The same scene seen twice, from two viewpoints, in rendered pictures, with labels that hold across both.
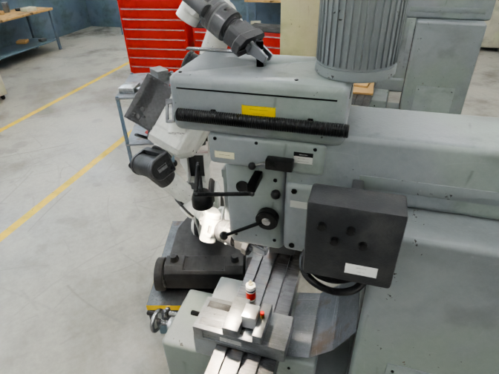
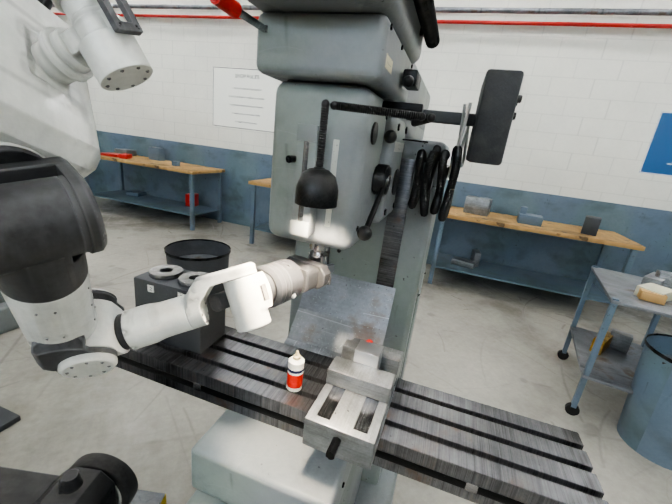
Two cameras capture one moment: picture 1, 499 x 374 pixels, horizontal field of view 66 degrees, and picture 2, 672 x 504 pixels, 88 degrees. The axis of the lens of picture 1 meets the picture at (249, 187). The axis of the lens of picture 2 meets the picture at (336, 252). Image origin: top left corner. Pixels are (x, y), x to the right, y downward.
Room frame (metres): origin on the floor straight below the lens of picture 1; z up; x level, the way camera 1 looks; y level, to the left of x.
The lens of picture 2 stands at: (1.04, 0.75, 1.53)
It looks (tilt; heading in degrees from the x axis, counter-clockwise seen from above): 18 degrees down; 269
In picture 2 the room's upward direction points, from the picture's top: 7 degrees clockwise
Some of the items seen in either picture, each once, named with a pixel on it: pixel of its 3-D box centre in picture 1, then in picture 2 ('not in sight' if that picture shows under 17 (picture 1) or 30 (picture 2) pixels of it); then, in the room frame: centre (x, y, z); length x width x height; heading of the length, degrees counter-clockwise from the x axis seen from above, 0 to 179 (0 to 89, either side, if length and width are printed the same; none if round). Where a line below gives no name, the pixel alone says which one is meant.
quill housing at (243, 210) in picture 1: (262, 192); (328, 167); (1.06, -0.04, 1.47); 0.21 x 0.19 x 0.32; 162
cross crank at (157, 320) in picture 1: (163, 322); not in sight; (1.22, 0.44, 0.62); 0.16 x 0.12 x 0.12; 72
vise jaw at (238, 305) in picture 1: (236, 316); (360, 378); (0.93, 0.06, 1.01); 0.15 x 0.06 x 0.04; 161
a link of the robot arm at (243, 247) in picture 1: (240, 237); (292, 277); (1.11, 0.04, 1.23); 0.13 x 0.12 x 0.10; 148
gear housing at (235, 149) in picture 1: (274, 136); (345, 66); (1.05, -0.08, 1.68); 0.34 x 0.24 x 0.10; 72
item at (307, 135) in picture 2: (230, 193); (306, 182); (1.10, 0.07, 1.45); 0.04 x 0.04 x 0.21; 72
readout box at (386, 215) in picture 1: (351, 237); (493, 122); (0.65, -0.22, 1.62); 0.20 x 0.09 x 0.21; 72
